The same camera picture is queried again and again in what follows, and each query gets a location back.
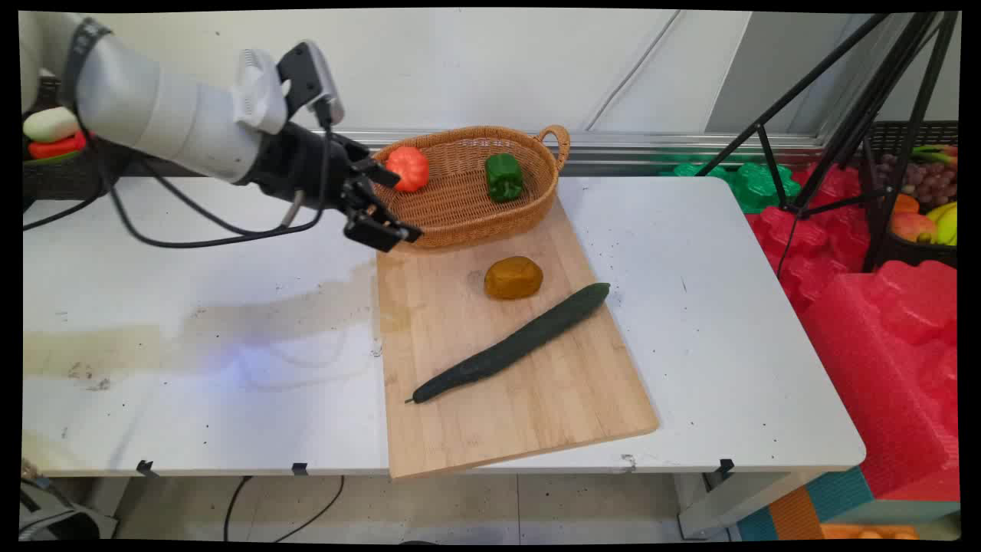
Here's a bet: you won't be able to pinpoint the dark green toy cucumber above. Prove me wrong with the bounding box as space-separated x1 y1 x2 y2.
405 282 612 405

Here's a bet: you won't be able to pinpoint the yellow-brown bell pepper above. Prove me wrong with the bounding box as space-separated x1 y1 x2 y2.
484 256 544 301

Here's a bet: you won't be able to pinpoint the black camera cable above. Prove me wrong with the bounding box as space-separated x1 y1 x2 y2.
100 100 335 250

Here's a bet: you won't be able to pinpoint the red yellow toy mango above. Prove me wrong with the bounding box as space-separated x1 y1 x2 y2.
891 212 938 245

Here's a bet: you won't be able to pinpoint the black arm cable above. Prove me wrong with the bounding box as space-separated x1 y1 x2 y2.
23 146 110 231

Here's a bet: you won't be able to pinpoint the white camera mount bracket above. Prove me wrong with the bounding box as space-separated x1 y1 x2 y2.
230 48 289 136

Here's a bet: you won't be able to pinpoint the purple toy grapes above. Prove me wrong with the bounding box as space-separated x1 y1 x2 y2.
878 153 959 208

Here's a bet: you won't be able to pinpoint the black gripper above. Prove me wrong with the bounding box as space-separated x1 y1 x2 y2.
247 121 424 254

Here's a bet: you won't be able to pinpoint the black wire fruit basket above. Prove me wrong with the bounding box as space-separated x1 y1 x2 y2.
860 121 959 271

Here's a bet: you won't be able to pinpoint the yellow toy banana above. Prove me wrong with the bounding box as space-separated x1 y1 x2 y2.
924 201 959 247

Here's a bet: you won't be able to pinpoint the metal wall rail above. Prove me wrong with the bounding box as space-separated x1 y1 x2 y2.
330 129 832 166

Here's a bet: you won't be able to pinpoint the green toy bell pepper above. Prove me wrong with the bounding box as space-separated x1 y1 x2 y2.
485 152 525 204

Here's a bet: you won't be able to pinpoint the wooden cutting board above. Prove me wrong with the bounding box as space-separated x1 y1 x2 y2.
376 195 660 481

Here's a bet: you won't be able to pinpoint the black tripod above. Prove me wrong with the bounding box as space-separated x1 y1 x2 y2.
694 11 960 274

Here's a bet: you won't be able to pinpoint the green foam puzzle mat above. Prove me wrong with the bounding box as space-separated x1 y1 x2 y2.
661 157 802 215

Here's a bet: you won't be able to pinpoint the black woven storage basket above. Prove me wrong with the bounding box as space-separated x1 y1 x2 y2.
21 138 137 206

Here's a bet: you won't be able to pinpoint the red foam puzzle mat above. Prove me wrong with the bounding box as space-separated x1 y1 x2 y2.
747 163 871 311
799 261 960 501

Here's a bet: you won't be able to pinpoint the oval wicker basket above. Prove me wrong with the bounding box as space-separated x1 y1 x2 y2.
372 124 572 250

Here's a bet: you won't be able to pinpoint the red toy vegetable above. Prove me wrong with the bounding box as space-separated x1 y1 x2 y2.
28 131 90 161

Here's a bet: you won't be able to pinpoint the white toy vegetable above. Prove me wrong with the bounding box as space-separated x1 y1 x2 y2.
23 107 80 144

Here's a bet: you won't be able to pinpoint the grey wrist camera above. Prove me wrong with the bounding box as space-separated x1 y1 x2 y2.
276 40 346 128

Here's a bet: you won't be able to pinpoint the white table leg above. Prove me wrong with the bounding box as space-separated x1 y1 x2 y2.
674 469 817 539

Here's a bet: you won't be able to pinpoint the black floor cable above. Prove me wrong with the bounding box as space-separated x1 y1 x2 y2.
223 475 254 542
271 475 346 542

